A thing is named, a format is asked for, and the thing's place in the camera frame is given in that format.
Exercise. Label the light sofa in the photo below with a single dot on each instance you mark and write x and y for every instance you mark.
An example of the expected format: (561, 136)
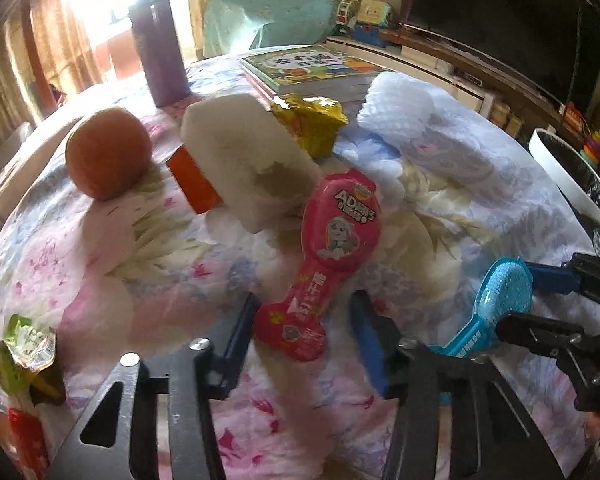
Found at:
(2, 160)

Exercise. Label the red toy phone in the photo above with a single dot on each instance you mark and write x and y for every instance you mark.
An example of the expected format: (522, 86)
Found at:
(573, 116)

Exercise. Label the yellow foil wrapper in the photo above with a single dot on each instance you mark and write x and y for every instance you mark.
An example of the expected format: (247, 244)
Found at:
(312, 120)

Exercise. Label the white bin with black bag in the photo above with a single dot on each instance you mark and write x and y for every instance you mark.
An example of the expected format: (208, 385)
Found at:
(575, 175)

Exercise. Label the green jelly cup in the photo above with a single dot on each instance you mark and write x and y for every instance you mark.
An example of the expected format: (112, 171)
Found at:
(22, 355)

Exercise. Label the teal covered armchair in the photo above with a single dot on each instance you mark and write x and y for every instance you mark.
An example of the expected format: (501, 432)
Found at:
(265, 15)

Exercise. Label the black television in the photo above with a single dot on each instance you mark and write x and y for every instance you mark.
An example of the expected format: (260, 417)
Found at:
(505, 20)

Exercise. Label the purple thermos bottle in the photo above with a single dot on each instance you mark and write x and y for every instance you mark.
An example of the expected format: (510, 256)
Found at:
(160, 50)

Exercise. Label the yellow green toy box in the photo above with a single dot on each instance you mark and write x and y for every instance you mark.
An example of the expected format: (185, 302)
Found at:
(375, 12)

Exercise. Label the stack of picture books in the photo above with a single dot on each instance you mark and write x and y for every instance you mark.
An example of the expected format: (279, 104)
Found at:
(310, 67)

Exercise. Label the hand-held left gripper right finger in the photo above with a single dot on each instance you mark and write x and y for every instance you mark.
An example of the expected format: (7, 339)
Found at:
(367, 345)

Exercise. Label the beige curtain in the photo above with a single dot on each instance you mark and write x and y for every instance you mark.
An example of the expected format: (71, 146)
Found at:
(15, 75)
(212, 0)

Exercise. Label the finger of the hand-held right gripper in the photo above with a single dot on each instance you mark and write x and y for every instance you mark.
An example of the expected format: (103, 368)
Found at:
(540, 332)
(595, 277)

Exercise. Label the white television cabinet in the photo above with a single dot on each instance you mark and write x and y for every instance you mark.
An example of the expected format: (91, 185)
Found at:
(430, 65)

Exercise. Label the white foam fruit net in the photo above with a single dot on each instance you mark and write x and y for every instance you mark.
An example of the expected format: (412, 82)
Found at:
(395, 107)

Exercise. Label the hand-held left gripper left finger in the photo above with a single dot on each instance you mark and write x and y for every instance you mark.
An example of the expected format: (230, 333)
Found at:
(240, 332)

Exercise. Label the pink toy packet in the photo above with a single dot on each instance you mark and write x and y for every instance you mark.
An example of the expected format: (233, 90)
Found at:
(337, 240)

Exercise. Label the orange fruit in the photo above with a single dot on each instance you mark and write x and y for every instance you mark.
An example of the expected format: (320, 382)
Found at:
(107, 152)

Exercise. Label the white foam block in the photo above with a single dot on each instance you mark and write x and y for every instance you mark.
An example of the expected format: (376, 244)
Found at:
(245, 160)

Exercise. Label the small carton box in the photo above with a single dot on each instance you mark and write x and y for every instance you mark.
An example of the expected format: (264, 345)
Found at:
(192, 185)

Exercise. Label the red plastic wrapper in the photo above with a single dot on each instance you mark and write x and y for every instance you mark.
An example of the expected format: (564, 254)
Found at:
(27, 445)

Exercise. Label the blue hairbrush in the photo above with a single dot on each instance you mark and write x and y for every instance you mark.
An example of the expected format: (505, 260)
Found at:
(505, 295)

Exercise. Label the white round baby toy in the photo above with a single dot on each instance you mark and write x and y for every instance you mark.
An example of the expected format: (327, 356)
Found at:
(346, 12)

